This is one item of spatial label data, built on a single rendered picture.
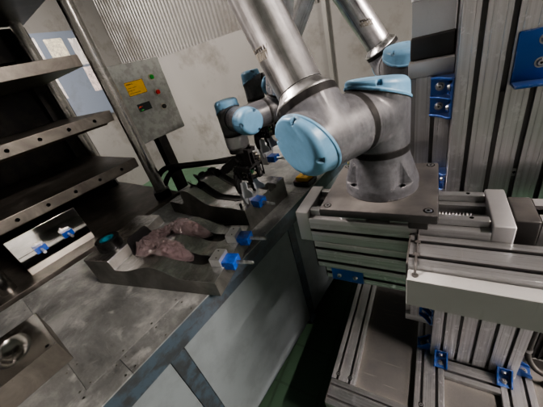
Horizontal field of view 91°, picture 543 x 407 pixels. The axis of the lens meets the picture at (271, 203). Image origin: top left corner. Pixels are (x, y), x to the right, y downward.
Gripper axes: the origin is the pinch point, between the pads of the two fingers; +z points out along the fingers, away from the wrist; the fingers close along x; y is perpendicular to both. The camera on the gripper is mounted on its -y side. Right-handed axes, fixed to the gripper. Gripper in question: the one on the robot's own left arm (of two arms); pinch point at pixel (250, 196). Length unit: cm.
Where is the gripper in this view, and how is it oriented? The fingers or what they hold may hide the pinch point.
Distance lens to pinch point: 101.1
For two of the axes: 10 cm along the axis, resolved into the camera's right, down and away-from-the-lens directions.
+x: 5.6, -5.3, 6.4
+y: 7.9, 1.3, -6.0
